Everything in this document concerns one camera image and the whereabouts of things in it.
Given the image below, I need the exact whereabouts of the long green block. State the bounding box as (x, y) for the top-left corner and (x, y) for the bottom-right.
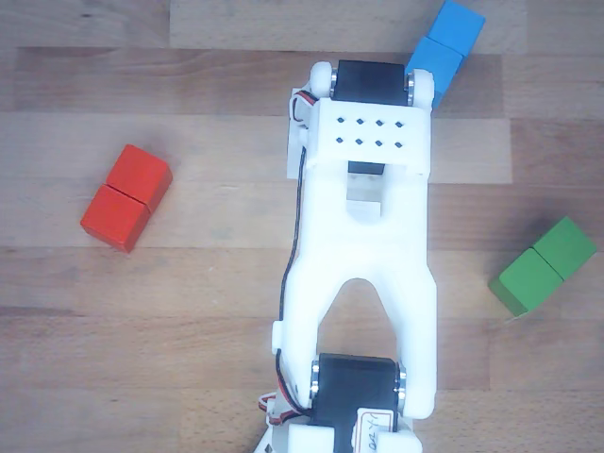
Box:
(488, 215), (598, 318)

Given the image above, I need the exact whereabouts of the long blue block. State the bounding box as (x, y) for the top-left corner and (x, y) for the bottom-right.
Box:
(404, 0), (487, 110)

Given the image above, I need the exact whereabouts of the white handwritten servo label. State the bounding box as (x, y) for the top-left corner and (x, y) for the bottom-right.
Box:
(354, 406), (396, 453)

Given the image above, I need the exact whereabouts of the upper arm servo cable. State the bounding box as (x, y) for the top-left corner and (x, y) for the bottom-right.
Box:
(257, 390), (296, 426)

